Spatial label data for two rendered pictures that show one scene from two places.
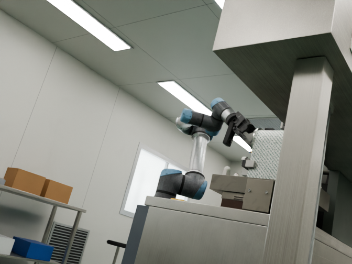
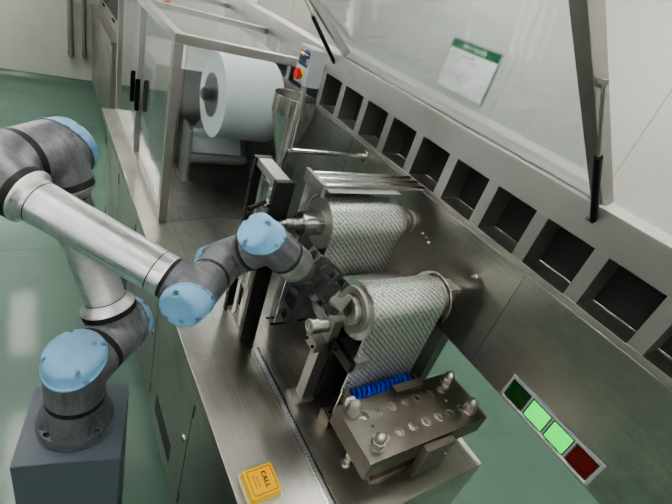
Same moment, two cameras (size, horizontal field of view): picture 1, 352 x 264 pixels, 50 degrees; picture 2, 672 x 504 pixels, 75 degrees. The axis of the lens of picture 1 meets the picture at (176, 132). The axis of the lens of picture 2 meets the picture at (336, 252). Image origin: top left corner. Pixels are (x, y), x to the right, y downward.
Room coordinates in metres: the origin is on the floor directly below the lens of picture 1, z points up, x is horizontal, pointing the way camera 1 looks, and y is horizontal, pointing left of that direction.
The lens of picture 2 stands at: (1.58, 0.47, 1.88)
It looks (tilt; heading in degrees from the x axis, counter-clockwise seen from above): 30 degrees down; 279
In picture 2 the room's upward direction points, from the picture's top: 19 degrees clockwise
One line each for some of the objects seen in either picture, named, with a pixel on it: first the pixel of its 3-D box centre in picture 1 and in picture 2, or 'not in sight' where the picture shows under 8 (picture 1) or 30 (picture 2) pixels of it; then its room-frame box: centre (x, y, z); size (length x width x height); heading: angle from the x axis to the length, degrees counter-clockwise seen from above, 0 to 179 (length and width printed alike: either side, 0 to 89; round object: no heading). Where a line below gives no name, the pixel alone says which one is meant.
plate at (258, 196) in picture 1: (258, 195); (432, 456); (1.31, -0.33, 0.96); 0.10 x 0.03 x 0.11; 49
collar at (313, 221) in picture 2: not in sight; (309, 223); (1.83, -0.53, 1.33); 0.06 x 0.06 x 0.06; 49
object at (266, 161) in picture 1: (274, 171); (388, 358); (1.50, -0.43, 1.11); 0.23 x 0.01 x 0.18; 49
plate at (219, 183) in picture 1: (267, 191); (411, 418); (1.39, -0.38, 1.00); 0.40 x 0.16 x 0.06; 49
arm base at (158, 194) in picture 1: (164, 201); (75, 406); (2.10, -0.03, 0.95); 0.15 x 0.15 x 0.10
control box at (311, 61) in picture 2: not in sight; (307, 65); (2.02, -0.76, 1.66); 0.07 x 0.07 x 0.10; 51
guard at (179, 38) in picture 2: not in sight; (197, 92); (2.77, -1.43, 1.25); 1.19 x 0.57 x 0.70; 139
